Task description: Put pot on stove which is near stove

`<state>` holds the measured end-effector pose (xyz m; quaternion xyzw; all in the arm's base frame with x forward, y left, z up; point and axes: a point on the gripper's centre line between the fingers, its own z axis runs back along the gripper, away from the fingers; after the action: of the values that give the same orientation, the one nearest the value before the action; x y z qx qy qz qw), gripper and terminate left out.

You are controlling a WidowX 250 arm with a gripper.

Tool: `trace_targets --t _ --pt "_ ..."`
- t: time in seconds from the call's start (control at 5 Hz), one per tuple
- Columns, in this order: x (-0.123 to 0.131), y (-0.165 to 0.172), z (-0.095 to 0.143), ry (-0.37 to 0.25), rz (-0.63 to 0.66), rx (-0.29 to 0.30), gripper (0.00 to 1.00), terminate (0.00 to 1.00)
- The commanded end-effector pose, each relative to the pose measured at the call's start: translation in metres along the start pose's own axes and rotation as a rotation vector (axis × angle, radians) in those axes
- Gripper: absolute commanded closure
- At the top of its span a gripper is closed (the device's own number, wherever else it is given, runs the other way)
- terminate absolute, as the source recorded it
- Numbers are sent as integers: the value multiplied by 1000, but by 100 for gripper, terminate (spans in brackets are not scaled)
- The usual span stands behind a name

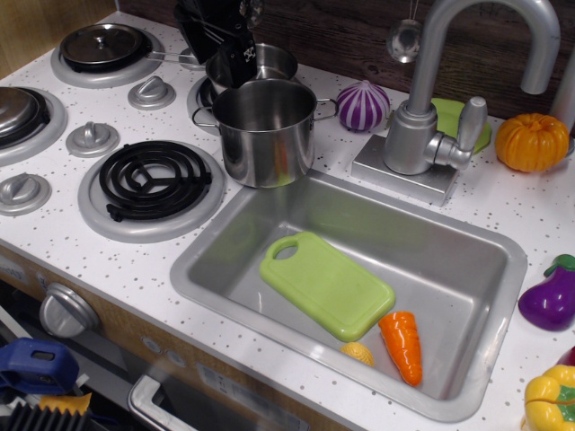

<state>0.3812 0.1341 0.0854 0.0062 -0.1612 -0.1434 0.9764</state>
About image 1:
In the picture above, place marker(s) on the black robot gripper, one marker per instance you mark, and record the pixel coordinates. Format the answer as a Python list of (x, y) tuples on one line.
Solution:
[(211, 26)]

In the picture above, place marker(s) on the tall steel pot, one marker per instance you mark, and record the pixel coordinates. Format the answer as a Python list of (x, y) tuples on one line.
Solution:
[(265, 130)]

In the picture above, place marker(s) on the silver stove knob back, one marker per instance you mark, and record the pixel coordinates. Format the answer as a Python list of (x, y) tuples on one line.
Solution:
[(188, 61)]

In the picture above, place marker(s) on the silver stove knob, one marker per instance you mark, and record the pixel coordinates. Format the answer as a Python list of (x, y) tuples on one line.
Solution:
[(152, 94), (188, 61), (23, 194), (92, 140)]

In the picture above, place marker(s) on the silver stove knob upper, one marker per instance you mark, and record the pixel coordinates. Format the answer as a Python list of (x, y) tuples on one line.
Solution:
[(152, 94)]

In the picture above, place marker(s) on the silver stove knob middle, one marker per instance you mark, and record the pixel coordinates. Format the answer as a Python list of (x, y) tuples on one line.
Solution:
[(92, 140)]

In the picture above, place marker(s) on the silver stove knob lower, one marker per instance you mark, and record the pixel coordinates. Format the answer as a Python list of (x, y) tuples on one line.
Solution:
[(23, 194)]

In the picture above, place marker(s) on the small steel saucepan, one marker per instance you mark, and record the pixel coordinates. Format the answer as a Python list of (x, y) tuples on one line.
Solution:
[(270, 63)]

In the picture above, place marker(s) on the hanging steel utensil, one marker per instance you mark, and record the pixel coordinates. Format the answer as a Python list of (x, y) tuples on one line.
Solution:
[(252, 11)]

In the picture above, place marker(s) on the back right burner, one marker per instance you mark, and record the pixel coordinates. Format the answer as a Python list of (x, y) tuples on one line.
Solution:
[(200, 97)]

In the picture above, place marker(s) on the purple striped toy onion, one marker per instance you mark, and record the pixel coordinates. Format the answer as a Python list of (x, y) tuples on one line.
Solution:
[(363, 106)]

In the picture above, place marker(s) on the black frying pan with lid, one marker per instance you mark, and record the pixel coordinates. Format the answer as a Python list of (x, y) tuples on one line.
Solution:
[(107, 47)]

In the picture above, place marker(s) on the hanging steel ladle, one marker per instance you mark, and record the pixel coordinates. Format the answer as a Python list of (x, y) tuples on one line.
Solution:
[(403, 41)]

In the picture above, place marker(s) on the front black coil burner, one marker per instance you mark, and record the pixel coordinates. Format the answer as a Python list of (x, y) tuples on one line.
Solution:
[(150, 192)]

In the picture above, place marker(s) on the silver faucet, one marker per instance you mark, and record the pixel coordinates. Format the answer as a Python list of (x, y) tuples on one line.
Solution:
[(415, 158)]

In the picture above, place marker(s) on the green plate behind faucet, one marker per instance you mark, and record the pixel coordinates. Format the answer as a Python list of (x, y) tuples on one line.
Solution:
[(449, 112)]

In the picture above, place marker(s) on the steel lid on left burner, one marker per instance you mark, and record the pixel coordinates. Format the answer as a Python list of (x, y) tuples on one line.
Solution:
[(20, 112)]

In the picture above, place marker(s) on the green cutting board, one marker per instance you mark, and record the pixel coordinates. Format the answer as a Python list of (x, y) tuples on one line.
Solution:
[(333, 290)]

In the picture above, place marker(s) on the orange toy pumpkin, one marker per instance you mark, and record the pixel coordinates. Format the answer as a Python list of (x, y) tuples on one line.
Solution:
[(532, 142)]

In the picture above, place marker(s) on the silver oven knob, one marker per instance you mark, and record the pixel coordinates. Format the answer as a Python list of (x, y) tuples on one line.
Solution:
[(65, 314)]

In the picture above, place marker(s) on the silver sink basin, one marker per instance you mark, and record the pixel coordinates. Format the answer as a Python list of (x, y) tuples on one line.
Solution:
[(460, 282)]

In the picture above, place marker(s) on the yellow toy corn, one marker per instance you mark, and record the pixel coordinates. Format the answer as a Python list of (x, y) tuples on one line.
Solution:
[(359, 352)]

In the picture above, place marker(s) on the orange toy carrot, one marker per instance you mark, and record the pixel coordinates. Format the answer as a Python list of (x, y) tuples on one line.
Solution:
[(401, 337)]

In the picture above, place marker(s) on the blue clamp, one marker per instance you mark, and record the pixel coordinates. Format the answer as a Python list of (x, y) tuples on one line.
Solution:
[(35, 366)]

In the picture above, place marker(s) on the purple toy eggplant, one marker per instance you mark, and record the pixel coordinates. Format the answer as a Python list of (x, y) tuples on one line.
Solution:
[(550, 304)]

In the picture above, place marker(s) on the yellow toy bell pepper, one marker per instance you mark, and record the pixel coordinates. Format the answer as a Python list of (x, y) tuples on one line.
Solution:
[(549, 400)]

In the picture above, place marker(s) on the silver oven door handle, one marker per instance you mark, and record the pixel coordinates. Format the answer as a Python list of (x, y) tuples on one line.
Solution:
[(176, 406)]

